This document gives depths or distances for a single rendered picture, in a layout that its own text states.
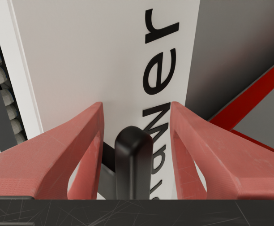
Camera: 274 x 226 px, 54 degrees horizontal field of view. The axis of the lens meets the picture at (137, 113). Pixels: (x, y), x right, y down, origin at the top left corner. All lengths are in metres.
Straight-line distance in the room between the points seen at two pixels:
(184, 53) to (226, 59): 0.25
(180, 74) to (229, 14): 0.21
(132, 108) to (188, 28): 0.06
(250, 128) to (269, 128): 0.02
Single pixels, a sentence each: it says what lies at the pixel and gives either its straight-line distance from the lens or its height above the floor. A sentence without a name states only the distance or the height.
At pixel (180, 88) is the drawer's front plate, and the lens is 0.19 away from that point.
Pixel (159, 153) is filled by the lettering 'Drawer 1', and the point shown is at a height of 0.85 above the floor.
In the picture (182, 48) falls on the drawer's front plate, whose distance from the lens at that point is 0.17.
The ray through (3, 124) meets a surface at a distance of 0.19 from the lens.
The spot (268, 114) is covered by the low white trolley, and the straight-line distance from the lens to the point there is 0.41.
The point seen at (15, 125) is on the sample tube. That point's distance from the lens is 0.24.
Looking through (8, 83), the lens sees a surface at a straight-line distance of 0.22.
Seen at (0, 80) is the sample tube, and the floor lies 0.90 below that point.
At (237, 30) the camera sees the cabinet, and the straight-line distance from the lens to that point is 0.42.
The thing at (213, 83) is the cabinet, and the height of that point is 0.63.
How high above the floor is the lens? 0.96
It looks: 37 degrees down
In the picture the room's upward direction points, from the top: 122 degrees counter-clockwise
